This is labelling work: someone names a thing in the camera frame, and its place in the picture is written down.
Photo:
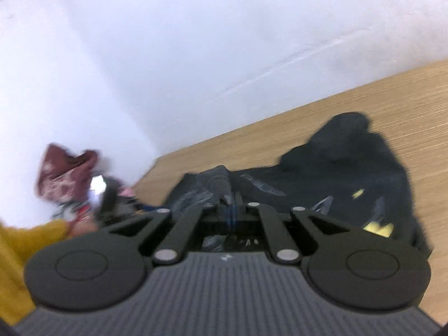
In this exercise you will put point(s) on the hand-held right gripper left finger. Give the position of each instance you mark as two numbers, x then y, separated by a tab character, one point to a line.
196	220

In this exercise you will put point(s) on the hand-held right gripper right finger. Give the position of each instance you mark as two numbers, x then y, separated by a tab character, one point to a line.
262	220

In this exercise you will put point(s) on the black printed shirt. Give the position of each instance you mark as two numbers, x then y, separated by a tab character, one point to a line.
350	168

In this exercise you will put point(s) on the maroon patterned cloth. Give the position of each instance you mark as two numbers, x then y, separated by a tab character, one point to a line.
64	175

